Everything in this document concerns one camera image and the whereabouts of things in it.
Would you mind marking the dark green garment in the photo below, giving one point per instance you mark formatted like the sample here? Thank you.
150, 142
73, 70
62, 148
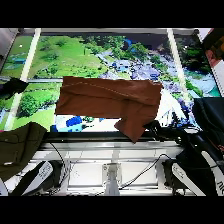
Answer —
18, 146

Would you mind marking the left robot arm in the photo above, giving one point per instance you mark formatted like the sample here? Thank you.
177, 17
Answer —
40, 176

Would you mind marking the brown garment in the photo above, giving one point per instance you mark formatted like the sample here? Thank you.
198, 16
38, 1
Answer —
106, 98

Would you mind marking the black garment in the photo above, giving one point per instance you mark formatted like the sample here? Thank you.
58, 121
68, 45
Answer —
210, 115

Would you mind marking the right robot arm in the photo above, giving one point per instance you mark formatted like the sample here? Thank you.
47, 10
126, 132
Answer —
196, 160

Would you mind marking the silver frame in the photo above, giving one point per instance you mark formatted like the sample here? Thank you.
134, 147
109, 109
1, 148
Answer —
113, 146

